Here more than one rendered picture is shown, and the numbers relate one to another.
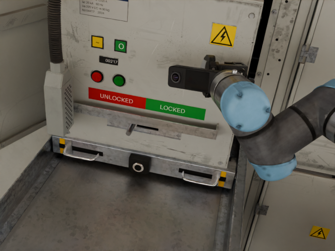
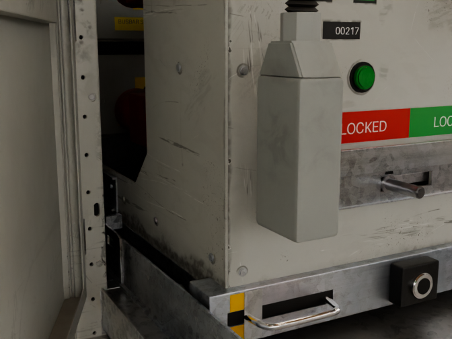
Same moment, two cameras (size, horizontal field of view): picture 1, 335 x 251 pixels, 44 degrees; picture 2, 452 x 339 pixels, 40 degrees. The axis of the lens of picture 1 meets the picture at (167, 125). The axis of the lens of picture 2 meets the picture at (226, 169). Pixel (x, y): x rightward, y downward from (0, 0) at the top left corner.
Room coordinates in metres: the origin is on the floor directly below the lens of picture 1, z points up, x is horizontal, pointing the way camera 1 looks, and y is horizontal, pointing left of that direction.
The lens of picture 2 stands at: (0.49, 0.66, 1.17)
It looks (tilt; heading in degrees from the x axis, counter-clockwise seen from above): 11 degrees down; 324
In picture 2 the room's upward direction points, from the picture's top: straight up
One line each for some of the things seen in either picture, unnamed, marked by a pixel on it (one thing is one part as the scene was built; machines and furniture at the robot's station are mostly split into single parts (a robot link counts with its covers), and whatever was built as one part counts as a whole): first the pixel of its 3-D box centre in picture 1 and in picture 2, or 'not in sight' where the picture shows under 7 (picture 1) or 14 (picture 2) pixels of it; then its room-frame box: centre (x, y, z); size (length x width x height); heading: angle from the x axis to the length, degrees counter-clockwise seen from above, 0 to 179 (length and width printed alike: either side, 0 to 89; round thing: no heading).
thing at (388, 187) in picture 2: (131, 125); (401, 179); (0.93, 0.10, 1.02); 0.06 x 0.02 x 0.04; 172
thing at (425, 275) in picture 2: (139, 164); (415, 281); (0.92, 0.07, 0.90); 0.06 x 0.03 x 0.05; 82
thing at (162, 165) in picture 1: (142, 157); (393, 272); (0.96, 0.06, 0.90); 0.54 x 0.05 x 0.06; 82
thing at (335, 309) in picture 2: (81, 152); (293, 311); (0.95, 0.24, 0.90); 0.11 x 0.05 x 0.01; 82
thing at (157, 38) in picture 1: (147, 82); (414, 68); (0.94, 0.06, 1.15); 0.48 x 0.01 x 0.48; 82
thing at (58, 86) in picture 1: (60, 100); (296, 138); (0.91, 0.28, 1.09); 0.08 x 0.05 x 0.17; 172
